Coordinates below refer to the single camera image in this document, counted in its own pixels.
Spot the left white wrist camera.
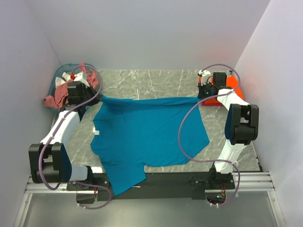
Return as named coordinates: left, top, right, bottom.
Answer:
left=70, top=71, right=89, bottom=87

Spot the black base beam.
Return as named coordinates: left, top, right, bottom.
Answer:
left=66, top=169, right=235, bottom=203

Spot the aluminium frame rail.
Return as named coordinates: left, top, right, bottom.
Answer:
left=205, top=172, right=276, bottom=192

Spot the salmon pink t shirt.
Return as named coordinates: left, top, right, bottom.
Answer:
left=43, top=61, right=99, bottom=110

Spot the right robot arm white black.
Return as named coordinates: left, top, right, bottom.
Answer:
left=197, top=70, right=259, bottom=189

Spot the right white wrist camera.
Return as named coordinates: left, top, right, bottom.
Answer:
left=198, top=70, right=212, bottom=86

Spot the teal blue t shirt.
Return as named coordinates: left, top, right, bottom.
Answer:
left=91, top=96, right=209, bottom=195

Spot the teal plastic basket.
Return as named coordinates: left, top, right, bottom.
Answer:
left=47, top=62, right=97, bottom=115

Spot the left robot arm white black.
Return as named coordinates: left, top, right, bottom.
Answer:
left=28, top=81, right=101, bottom=190

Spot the white garment in basket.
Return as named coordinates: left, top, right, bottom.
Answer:
left=55, top=72, right=73, bottom=88

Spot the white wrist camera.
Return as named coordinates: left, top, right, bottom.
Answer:
left=70, top=71, right=89, bottom=87
left=198, top=70, right=212, bottom=86

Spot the folded orange t shirt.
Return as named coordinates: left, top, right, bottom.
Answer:
left=201, top=75, right=244, bottom=106

